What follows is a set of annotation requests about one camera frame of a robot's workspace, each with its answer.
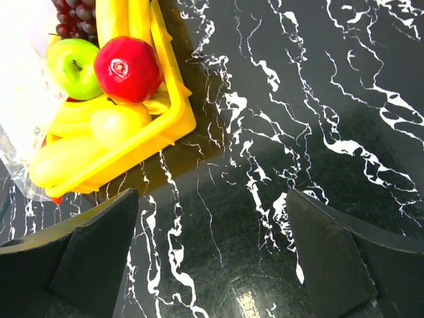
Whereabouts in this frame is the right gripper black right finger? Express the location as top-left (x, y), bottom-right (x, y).
top-left (287, 189), bottom-right (423, 317)

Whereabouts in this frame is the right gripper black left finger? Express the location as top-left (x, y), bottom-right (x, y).
top-left (1, 189), bottom-right (138, 317)

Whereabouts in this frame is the yellow banana bunch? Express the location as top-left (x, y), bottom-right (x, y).
top-left (29, 104), bottom-right (128, 187)
top-left (95, 0), bottom-right (152, 48)

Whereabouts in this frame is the clear zip bag orange zipper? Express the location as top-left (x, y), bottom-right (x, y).
top-left (1, 1), bottom-right (68, 201)

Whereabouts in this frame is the green apple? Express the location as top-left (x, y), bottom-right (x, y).
top-left (46, 38), bottom-right (103, 101)

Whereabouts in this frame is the red apple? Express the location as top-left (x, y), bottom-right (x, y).
top-left (93, 36), bottom-right (163, 103)

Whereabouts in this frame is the yellow pear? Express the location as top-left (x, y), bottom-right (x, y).
top-left (90, 105), bottom-right (152, 149)

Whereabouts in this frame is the yellow plastic fruit tray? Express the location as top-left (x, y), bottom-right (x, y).
top-left (45, 1), bottom-right (196, 197)

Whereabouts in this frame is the dark purple grape bunch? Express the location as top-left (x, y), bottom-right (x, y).
top-left (52, 0), bottom-right (99, 46)

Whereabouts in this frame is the yellow banana bunch in tray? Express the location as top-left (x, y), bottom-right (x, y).
top-left (95, 0), bottom-right (152, 48)

